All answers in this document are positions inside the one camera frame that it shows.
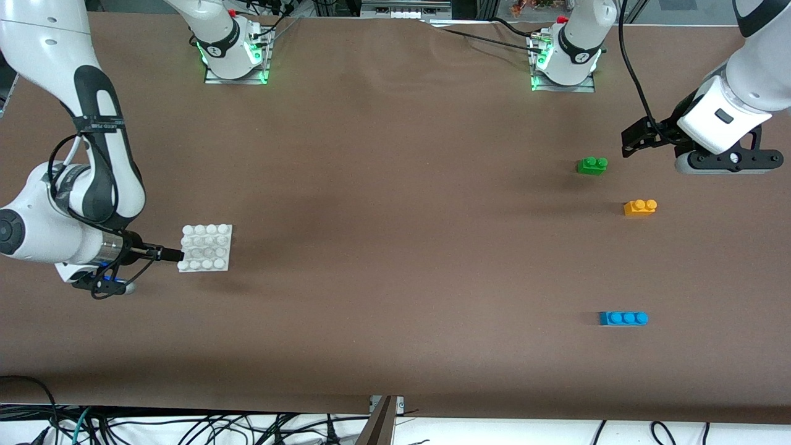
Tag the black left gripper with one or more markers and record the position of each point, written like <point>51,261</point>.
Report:
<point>660,133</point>

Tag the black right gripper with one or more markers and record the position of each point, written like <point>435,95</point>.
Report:
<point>137,249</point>

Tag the white studded base plate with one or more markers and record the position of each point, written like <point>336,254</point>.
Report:
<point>210,247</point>

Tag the yellow two-stud block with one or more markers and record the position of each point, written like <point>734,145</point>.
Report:
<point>636,209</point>

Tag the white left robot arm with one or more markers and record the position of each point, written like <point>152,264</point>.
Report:
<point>757,80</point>

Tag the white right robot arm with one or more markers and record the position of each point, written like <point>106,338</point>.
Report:
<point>37,37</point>

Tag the green two-stud block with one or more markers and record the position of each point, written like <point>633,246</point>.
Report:
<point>592,167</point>

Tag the blue three-stud block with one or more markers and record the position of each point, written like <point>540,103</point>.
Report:
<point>621,319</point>

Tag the colourful small parts pile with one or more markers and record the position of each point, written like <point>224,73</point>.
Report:
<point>525,6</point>

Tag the brown table cover sheet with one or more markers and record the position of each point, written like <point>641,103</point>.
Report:
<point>494,278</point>

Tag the white power strip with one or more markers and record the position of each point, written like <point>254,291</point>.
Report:
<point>401,12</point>

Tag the aluminium camera post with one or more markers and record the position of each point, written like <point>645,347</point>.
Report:
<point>382,426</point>

